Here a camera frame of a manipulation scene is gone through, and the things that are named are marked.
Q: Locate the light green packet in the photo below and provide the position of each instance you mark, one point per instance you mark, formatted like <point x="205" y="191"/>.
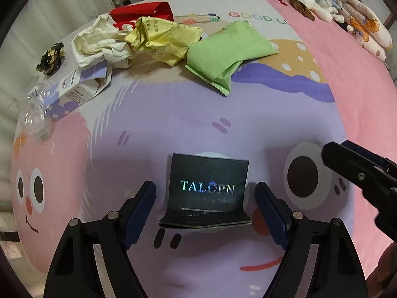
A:
<point x="229" y="52"/>

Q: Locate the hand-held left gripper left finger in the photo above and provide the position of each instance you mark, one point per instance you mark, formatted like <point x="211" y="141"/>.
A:
<point x="139" y="217"/>

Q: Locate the black gold crumpled wrapper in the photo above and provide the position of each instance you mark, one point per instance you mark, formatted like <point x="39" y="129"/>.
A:
<point x="51" y="58"/>

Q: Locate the white purple milk carton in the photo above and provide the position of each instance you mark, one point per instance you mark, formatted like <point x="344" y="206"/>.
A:
<point x="73" y="91"/>

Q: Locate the black carton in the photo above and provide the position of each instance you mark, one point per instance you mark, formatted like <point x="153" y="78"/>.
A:
<point x="207" y="173"/>

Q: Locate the person's right forearm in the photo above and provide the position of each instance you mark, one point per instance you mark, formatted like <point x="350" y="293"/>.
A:
<point x="383" y="273"/>

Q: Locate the clear plastic cup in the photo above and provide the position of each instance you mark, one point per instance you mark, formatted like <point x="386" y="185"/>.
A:
<point x="34" y="119"/>

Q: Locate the red box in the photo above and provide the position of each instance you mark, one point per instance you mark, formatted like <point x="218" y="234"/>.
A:
<point x="136" y="11"/>

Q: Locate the cartoon printed tablecloth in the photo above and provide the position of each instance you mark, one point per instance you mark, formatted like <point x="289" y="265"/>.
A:
<point x="155" y="130"/>

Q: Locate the white plush toy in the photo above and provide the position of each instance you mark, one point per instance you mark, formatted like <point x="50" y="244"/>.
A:
<point x="322" y="9"/>

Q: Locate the white crumpled paper bag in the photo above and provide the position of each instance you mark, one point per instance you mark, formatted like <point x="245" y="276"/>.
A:
<point x="96" y="43"/>

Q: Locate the yellow crumpled paper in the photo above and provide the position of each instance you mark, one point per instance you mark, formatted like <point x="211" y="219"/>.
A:
<point x="161" y="40"/>

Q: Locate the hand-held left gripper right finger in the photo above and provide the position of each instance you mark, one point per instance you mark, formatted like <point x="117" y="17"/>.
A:
<point x="274" y="220"/>

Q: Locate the rolled bear print quilt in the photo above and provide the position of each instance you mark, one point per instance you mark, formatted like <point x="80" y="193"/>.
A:
<point x="366" y="31"/>

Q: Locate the pink bed sheet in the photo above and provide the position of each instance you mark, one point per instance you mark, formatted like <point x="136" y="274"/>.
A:
<point x="356" y="83"/>

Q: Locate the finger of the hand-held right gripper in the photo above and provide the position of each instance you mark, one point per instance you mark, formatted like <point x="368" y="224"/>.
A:
<point x="369" y="156"/>
<point x="347" y="164"/>

